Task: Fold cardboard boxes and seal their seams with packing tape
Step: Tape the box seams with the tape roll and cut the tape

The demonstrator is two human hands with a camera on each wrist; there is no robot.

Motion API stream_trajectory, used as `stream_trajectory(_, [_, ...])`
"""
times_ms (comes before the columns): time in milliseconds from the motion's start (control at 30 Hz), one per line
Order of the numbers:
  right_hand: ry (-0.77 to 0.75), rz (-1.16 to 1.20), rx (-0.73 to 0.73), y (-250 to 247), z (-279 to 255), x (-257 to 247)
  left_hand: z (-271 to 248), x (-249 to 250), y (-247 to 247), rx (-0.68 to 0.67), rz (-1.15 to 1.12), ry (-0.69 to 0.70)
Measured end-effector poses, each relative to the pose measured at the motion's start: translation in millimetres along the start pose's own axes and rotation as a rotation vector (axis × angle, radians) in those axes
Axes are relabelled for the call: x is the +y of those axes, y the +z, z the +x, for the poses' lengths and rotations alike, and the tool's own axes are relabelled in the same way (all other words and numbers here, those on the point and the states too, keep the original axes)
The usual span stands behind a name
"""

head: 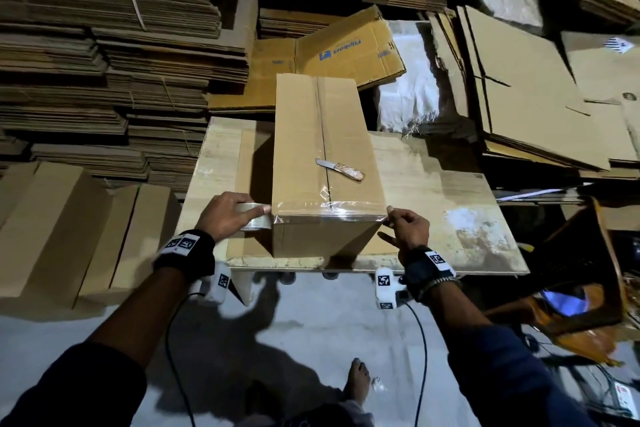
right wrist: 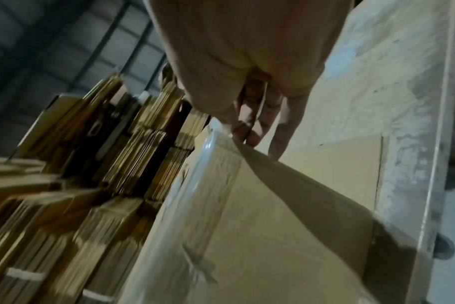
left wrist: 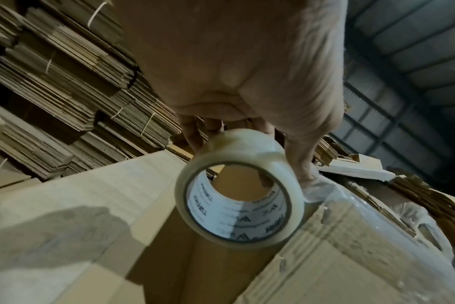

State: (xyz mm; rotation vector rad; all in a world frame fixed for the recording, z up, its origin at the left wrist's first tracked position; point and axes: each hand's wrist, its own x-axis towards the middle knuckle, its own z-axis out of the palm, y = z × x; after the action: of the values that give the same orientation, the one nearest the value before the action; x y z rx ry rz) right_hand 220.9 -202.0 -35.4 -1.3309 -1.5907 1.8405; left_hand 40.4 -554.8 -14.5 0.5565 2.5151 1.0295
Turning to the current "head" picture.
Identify person's left hand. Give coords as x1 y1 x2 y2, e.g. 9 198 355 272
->
194 191 273 243

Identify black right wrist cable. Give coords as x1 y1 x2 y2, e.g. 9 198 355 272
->
405 300 432 427

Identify person's trouser leg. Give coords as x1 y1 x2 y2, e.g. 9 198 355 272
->
235 396 376 427

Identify black right wrist band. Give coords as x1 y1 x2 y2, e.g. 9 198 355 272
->
398 244 459 303

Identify person's right hand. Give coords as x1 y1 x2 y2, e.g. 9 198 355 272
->
385 205 432 253

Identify yellow carton with blue print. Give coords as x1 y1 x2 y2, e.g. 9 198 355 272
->
296 4 407 93

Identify white plastic sack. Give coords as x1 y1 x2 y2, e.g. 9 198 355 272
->
375 19 446 135

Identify plywood work board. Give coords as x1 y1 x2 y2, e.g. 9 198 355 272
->
177 116 530 278

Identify black left wrist band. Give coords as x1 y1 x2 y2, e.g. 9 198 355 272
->
152 228 217 281

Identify pile of brown cartons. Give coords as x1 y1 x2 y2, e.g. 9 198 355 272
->
428 4 640 175

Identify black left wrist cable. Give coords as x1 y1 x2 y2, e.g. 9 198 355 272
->
163 292 206 427

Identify small metal cutter blade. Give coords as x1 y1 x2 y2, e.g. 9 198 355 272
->
315 158 366 183

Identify stacks of flat cardboard bundles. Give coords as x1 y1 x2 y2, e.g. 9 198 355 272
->
0 0 456 193

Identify person's right forearm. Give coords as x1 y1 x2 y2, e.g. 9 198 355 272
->
425 282 599 427

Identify silver bracelet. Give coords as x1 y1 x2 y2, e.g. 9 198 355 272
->
415 274 461 305

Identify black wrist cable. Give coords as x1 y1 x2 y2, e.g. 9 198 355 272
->
405 300 432 427
163 292 206 427

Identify person's left forearm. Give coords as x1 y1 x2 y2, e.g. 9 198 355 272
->
0 266 196 427

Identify black wrist band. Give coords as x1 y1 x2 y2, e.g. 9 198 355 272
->
152 228 217 281
398 244 459 303

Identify person's bare foot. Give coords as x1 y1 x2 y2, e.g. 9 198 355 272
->
342 358 373 405

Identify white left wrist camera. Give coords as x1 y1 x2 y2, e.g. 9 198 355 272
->
200 266 233 305

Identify blue glowing device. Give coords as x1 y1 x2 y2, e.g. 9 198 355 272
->
540 288 591 318

